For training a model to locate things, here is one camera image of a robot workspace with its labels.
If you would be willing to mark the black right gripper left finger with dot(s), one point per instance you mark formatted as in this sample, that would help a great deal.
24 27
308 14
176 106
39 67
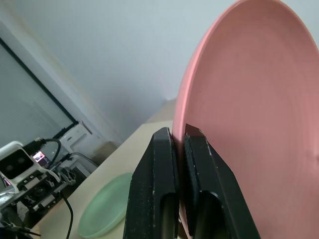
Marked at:
145 189

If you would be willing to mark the white printer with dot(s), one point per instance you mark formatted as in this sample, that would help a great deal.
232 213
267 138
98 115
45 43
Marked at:
74 137

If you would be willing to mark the pink plate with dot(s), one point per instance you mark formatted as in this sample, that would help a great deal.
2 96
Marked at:
254 99

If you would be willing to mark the small lit screen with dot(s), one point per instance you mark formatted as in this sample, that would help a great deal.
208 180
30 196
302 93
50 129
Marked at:
41 158

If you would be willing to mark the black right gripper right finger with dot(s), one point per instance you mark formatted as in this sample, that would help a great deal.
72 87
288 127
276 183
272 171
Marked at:
211 179

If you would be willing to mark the brown cardboard box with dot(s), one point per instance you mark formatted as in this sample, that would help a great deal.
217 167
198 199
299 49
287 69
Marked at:
106 152

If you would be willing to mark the green plate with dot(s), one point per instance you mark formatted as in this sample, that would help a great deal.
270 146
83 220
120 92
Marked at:
104 206

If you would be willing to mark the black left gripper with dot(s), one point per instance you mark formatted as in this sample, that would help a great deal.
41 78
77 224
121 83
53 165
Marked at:
37 194

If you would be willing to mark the black window frame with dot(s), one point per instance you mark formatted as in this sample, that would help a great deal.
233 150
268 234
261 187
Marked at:
37 82

